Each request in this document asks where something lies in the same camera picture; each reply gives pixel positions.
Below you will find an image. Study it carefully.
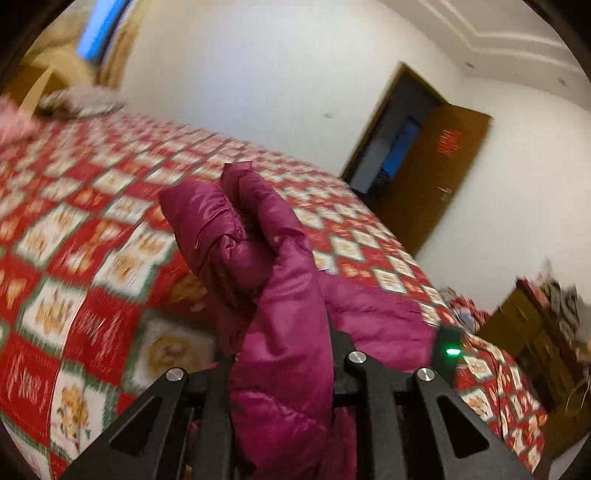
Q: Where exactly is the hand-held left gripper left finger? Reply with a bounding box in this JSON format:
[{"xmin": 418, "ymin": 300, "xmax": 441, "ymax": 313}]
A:
[{"xmin": 60, "ymin": 355, "xmax": 237, "ymax": 480}]

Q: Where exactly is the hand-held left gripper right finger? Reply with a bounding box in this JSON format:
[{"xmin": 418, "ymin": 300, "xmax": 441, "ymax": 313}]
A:
[{"xmin": 327, "ymin": 318, "xmax": 536, "ymax": 480}]

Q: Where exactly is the magenta hooded down jacket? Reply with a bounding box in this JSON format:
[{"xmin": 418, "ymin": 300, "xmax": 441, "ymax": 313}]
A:
[{"xmin": 158, "ymin": 161, "xmax": 440, "ymax": 480}]

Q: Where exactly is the pile of clothes on floor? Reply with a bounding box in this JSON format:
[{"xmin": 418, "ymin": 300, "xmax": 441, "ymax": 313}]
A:
[{"xmin": 438, "ymin": 287, "xmax": 491, "ymax": 334}]

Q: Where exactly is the wooden cabinet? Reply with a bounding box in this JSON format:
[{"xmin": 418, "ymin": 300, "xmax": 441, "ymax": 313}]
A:
[{"xmin": 475, "ymin": 278, "xmax": 591, "ymax": 459}]

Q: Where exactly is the clutter on cabinet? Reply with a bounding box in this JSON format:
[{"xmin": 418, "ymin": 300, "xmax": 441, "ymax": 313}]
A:
[{"xmin": 531, "ymin": 258, "xmax": 583, "ymax": 329}]

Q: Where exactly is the brown wooden door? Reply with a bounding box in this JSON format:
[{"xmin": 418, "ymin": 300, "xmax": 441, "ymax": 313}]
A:
[{"xmin": 378, "ymin": 104, "xmax": 493, "ymax": 258}]

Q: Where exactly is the red checkered bear bedspread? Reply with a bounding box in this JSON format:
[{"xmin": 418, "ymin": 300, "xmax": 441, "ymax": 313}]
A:
[{"xmin": 0, "ymin": 111, "xmax": 548, "ymax": 480}]

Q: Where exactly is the red paper door decoration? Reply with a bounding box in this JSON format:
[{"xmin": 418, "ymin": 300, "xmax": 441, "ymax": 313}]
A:
[{"xmin": 436, "ymin": 129, "xmax": 463, "ymax": 158}]

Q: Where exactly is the striped pillow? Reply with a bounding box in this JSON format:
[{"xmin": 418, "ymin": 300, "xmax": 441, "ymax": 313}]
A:
[{"xmin": 36, "ymin": 88, "xmax": 126, "ymax": 117}]

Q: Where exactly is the folded pink floral quilt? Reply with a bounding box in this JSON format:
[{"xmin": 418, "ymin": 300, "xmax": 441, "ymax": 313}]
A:
[{"xmin": 0, "ymin": 98, "xmax": 40, "ymax": 146}]

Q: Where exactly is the wooden bed headboard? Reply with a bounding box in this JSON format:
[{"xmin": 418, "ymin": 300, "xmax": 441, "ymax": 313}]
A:
[{"xmin": 16, "ymin": 67, "xmax": 63, "ymax": 114}]

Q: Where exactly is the narrow beige floral curtain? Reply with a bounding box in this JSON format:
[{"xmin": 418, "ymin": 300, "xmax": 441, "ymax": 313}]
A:
[{"xmin": 98, "ymin": 16, "xmax": 145, "ymax": 89}]

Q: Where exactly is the brown door frame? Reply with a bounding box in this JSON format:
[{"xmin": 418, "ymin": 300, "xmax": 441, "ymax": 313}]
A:
[{"xmin": 341, "ymin": 62, "xmax": 448, "ymax": 195}]

